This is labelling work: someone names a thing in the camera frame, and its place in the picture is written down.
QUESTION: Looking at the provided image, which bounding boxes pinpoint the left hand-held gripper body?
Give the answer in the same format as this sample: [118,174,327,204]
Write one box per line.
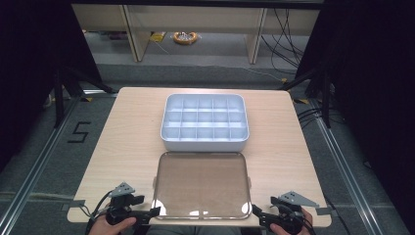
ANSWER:
[106,181,147,226]

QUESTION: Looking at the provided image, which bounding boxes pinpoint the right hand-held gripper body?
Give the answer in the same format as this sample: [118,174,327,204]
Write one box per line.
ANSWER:
[269,190,320,235]

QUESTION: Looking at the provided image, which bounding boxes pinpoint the clear plastic lid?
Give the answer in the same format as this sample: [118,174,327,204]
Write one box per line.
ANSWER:
[152,151,254,221]

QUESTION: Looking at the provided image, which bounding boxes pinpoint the person's right hand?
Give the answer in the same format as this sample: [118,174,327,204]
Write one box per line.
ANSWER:
[269,209,315,235]

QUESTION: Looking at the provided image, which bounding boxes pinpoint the person's left hand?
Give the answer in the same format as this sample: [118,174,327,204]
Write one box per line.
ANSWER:
[88,213,138,235]

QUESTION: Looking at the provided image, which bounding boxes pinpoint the grey tape strip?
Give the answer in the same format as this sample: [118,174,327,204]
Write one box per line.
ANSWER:
[314,206,335,216]
[61,199,87,212]

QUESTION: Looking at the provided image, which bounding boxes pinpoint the person's grey pants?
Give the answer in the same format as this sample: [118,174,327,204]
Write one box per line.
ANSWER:
[153,225,244,235]

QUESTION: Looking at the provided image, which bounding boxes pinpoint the white compartment storage box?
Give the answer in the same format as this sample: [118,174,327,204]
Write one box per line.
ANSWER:
[160,93,251,153]

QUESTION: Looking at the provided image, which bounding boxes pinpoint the black metal stand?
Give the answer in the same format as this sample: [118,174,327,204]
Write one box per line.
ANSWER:
[53,66,115,129]
[278,68,333,129]

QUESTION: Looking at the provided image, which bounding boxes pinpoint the dark curtain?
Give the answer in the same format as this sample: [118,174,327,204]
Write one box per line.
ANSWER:
[0,0,103,174]
[295,0,415,235]

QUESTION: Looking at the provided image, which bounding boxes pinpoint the yellow packet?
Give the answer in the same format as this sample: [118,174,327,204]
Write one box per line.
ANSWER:
[149,31,167,44]

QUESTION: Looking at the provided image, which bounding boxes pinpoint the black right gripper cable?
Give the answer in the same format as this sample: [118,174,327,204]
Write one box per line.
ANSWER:
[277,203,311,231]

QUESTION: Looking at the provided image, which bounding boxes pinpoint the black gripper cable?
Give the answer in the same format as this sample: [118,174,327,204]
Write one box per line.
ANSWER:
[84,190,114,235]
[277,203,311,231]

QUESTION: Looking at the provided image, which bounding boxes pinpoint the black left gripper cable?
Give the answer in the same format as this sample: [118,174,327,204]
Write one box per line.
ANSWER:
[84,190,114,235]

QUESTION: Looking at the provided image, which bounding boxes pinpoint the aluminium floor rail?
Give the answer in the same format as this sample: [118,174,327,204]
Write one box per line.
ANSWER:
[0,96,82,229]
[308,97,385,235]

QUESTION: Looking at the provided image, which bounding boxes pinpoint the black floor cables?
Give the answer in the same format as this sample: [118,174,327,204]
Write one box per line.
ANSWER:
[296,107,341,129]

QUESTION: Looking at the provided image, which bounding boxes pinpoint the thin white floor cable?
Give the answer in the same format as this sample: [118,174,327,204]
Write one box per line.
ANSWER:
[243,66,289,83]

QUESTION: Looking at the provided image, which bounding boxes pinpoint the black hanging cables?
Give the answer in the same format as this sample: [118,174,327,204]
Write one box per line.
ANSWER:
[259,7,311,76]

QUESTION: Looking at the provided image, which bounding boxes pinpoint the orange coiled cable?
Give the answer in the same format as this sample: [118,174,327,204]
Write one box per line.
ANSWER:
[172,30,200,46]

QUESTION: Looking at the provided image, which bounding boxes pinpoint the beige wooden desk frame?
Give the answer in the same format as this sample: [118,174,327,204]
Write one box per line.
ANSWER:
[70,3,321,65]

